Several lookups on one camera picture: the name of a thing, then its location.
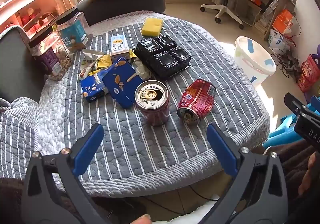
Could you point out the yellow sponge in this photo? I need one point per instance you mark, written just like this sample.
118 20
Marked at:
152 26

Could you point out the pink shelf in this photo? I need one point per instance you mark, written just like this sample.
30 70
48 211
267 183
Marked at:
25 11

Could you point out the orange cardboard box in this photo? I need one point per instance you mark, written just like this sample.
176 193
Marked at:
282 20

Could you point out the person's right hand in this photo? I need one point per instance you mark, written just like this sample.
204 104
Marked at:
310 171

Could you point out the white printed bag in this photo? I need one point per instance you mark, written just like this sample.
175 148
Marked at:
277 39

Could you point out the crushed red drink can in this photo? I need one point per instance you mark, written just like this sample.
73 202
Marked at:
198 99

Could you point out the person's left hand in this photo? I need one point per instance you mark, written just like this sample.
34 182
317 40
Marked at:
142 219

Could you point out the clear jar purple label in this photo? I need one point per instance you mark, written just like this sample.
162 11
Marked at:
50 56

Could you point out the red printed bag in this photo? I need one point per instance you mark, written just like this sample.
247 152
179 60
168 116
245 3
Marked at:
308 74

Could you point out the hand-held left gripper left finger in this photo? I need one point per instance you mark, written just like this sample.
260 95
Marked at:
87 149

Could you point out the clear jar teal label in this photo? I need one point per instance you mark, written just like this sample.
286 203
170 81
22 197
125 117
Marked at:
73 30

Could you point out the grey striped quilted blanket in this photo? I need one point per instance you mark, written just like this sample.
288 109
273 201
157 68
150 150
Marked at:
130 144

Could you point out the small blue snack box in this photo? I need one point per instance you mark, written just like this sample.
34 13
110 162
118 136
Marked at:
92 86

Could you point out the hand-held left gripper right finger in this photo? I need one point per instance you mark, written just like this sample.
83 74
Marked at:
222 149

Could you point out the blue white milk carton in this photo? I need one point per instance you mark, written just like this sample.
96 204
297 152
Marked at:
119 46

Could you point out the large blue snack box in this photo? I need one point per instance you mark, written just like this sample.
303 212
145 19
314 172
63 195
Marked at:
122 84

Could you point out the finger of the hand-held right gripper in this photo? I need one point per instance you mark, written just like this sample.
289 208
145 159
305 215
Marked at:
315 105
293 104

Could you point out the yellow snack packet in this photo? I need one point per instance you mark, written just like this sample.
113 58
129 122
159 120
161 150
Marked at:
103 61

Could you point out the blue plastic stool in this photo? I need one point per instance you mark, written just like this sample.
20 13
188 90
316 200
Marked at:
282 131

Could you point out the white plastic bucket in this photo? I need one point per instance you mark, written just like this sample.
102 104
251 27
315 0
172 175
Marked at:
252 59

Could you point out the dark grey sofa armrest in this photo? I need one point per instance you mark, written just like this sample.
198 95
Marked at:
15 64

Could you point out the black plastic compartment tray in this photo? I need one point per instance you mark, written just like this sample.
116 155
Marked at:
162 56

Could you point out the person's brown fleece clothing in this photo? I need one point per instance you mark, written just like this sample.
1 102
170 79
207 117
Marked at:
292 164

